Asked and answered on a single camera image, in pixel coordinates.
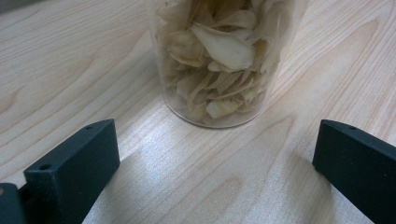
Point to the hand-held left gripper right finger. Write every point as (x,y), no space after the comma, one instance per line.
(361,168)

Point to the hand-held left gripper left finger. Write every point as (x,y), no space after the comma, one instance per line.
(71,169)

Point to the clear jar of dried slices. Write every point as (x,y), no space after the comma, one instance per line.
(219,62)

